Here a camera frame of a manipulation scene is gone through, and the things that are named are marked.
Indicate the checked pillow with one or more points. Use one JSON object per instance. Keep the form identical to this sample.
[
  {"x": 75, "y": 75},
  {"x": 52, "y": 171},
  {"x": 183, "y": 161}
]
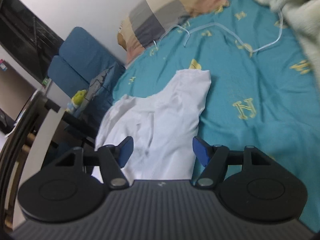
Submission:
[{"x": 162, "y": 7}]

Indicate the wooden desk with white rail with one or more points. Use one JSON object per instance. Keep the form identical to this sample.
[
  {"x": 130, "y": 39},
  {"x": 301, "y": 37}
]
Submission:
[{"x": 47, "y": 130}]

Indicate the tan cushion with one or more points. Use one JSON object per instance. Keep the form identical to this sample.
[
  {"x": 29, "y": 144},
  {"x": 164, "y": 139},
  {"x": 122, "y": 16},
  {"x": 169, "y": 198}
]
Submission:
[{"x": 122, "y": 41}]

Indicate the white shirt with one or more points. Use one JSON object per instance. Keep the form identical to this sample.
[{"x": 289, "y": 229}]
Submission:
[{"x": 162, "y": 120}]

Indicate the teal printed bed sheet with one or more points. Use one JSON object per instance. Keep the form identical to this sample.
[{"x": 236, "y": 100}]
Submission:
[{"x": 237, "y": 80}]

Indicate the blue covered chair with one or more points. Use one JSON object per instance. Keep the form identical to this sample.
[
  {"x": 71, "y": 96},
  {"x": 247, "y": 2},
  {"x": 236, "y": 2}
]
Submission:
[
  {"x": 65, "y": 75},
  {"x": 85, "y": 47}
]

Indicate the grey cloth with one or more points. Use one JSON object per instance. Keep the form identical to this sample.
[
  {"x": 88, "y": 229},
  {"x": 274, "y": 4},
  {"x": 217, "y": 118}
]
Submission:
[{"x": 100, "y": 82}]

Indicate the green plush toy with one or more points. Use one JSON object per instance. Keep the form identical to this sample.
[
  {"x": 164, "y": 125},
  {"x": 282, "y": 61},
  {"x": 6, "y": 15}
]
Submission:
[{"x": 77, "y": 100}]

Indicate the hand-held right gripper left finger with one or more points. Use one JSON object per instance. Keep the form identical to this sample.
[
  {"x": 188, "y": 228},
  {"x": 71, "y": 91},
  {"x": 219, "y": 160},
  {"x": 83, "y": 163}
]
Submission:
[{"x": 126, "y": 151}]

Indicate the green printed blanket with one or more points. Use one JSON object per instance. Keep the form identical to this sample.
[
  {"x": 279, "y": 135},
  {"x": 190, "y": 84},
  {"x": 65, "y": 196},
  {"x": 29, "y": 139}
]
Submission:
[{"x": 305, "y": 17}]

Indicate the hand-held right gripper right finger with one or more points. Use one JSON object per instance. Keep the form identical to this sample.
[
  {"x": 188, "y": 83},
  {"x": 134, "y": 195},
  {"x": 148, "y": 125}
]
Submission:
[{"x": 201, "y": 152}]

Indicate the dark window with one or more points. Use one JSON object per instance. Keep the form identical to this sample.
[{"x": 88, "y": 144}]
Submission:
[{"x": 22, "y": 35}]

